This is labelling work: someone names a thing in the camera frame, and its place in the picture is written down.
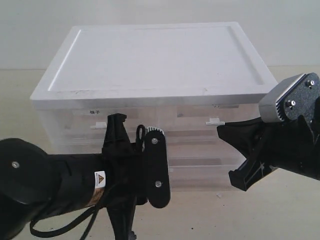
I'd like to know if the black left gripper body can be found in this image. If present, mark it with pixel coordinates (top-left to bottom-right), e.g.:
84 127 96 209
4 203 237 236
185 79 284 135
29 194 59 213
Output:
102 140 147 240

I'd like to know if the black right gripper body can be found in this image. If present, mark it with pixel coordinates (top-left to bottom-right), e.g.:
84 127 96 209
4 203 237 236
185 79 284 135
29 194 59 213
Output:
259 115 320 180

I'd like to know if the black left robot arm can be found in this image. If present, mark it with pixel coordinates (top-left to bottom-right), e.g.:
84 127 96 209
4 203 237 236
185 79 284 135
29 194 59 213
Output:
0 113 148 240

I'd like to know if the top left small drawer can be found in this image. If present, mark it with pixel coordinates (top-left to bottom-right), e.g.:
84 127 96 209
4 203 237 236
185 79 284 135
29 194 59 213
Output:
62 106 161 141

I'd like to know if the small drawer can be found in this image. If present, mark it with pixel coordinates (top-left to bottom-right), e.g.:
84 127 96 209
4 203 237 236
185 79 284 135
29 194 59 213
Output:
157 104 257 132
62 106 161 141

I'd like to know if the top right small drawer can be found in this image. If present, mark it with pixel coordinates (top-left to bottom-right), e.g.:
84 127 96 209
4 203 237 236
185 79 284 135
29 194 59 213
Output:
157 104 257 132

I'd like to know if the white translucent drawer cabinet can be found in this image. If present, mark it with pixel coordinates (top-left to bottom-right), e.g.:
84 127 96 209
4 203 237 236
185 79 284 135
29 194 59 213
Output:
29 21 278 193

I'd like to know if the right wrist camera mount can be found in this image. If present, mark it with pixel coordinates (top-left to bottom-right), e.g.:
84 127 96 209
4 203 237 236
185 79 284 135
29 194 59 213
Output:
258 72 320 123

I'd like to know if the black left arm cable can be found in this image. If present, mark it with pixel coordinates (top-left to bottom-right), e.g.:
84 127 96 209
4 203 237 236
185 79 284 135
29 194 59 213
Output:
29 124 147 238

